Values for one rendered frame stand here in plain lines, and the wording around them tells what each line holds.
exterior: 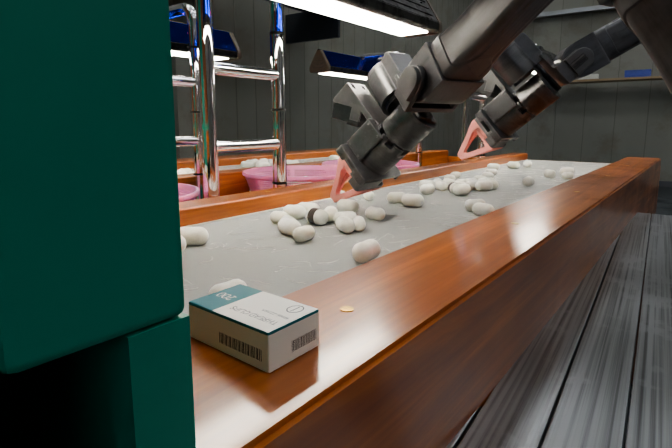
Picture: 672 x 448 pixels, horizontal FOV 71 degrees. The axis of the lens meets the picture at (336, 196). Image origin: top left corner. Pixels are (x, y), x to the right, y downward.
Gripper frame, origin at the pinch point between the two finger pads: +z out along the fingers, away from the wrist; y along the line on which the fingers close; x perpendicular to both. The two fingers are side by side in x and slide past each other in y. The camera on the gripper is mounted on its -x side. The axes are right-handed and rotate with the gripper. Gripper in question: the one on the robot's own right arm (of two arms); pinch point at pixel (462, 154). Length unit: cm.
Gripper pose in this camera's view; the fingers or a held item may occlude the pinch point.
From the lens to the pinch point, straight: 94.4
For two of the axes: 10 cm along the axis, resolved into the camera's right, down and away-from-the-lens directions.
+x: 5.0, 8.2, -2.8
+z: -6.0, 5.6, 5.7
